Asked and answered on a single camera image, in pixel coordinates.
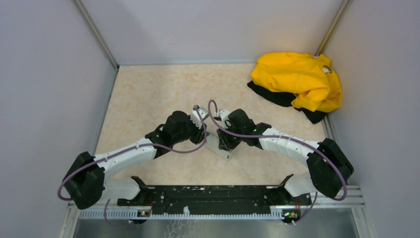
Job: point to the aluminium frame rail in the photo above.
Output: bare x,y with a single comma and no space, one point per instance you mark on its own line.
288,214

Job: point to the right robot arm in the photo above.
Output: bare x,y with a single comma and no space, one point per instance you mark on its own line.
328,167

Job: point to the white cardboard box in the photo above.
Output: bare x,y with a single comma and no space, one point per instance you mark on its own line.
213,142

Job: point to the yellow garment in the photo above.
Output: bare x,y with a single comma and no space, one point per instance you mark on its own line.
311,79

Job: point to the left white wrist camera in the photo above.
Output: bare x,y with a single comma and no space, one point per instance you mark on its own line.
198,116

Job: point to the black garment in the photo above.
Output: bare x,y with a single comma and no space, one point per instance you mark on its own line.
285,99

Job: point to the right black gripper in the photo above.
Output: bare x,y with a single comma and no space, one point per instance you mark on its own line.
225,144

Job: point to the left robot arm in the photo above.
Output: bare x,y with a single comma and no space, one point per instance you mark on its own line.
90,177

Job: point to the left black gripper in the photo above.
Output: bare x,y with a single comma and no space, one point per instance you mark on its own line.
199,133

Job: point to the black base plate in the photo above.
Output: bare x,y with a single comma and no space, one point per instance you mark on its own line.
214,199

